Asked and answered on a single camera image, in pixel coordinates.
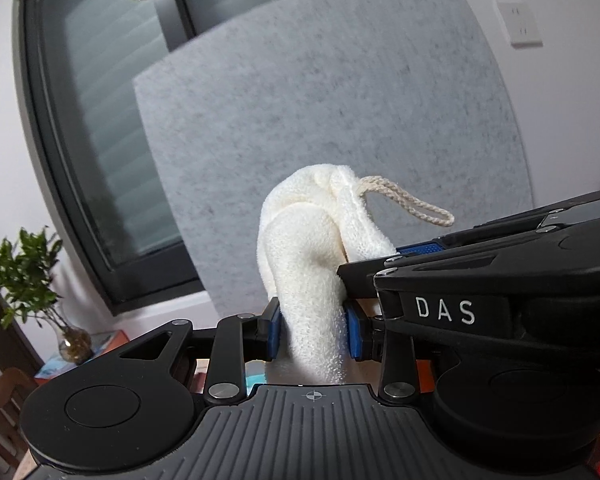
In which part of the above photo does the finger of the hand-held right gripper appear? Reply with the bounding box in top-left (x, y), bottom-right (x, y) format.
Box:
top-left (395, 187), bottom-right (600, 257)
top-left (337, 210), bottom-right (600, 375)

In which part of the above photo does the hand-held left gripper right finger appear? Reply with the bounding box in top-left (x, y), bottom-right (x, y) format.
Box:
top-left (344, 300), bottom-right (422, 406)

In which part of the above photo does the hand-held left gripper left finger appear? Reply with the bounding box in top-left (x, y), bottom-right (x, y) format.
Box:
top-left (120, 297), bottom-right (283, 406)

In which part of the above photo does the cream towel with rope loop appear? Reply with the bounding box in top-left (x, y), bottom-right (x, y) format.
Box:
top-left (256, 162), bottom-right (455, 386)

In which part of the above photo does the grey felt panel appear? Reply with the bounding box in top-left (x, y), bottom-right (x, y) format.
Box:
top-left (131, 0), bottom-right (538, 318)

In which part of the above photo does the green potted plant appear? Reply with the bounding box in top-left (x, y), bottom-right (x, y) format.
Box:
top-left (0, 227), bottom-right (93, 366)

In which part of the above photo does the dark framed window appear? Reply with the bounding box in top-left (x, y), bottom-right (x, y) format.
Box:
top-left (12, 0), bottom-right (368, 316)

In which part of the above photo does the light wooden chair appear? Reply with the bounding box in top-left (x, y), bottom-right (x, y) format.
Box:
top-left (0, 367), bottom-right (38, 480)

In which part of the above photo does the white wall outlet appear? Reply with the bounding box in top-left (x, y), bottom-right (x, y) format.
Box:
top-left (497, 0), bottom-right (543, 47)

